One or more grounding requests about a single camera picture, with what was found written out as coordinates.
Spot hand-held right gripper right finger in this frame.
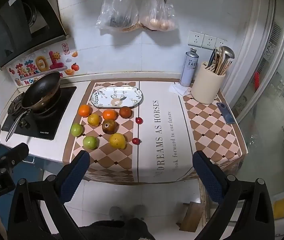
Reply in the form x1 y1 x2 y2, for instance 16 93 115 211
192 150 275 240

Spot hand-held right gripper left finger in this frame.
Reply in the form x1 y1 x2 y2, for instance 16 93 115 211
8 150 90 240

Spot green round fruit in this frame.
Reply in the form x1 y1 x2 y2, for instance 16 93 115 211
70 123 83 137
83 136 99 150

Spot large yellow lemon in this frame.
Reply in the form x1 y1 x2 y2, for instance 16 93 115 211
109 133 127 150

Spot small yellow citrus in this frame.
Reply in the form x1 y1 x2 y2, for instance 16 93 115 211
87 114 101 126

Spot brown-green mottled fruit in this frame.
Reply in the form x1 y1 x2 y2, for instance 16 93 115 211
102 119 117 134

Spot bright orange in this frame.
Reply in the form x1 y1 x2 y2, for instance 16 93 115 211
103 109 118 120
78 104 92 117

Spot dark red-brown orange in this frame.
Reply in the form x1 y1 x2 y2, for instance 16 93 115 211
119 106 132 119

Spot floral oval plate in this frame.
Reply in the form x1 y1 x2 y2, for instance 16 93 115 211
90 86 144 108

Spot wooden board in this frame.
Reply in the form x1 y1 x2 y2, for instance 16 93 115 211
179 201 204 232

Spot grey slipper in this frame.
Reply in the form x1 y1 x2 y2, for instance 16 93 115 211
109 206 125 222

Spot checkered printed table mat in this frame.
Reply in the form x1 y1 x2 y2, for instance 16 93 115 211
62 80 247 183

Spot blue smartphone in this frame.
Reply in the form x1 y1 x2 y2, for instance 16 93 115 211
216 102 236 125

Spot black frying pan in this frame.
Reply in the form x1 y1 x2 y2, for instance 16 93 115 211
6 71 62 142

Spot person's dark clothing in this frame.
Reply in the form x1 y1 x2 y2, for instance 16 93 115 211
78 217 155 240

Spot yellow container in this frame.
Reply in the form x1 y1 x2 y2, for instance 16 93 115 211
271 195 284 219

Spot beige utensil holder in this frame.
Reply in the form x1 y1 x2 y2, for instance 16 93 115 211
191 61 226 105

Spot white paper tissue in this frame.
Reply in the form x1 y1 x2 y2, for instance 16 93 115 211
169 83 192 97

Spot glass sliding door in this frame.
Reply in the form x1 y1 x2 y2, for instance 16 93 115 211
228 0 284 205

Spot grey spray can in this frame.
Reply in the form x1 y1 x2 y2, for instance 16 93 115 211
179 48 199 87

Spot bundle of chopsticks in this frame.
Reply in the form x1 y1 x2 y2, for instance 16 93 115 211
206 47 233 76

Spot dark spatula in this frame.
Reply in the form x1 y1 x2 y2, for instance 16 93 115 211
208 48 219 67

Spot black range hood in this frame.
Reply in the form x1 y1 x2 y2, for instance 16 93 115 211
0 0 69 71

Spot metal ladle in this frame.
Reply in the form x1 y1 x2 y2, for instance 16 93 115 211
218 45 236 76

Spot clear plastic bag with eggs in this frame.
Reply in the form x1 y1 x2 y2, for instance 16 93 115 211
138 0 179 32

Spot clear plastic bag dark contents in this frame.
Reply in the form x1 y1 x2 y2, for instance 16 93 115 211
96 0 140 32

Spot colourful wall sticker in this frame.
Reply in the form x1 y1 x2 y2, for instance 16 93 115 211
7 42 79 87

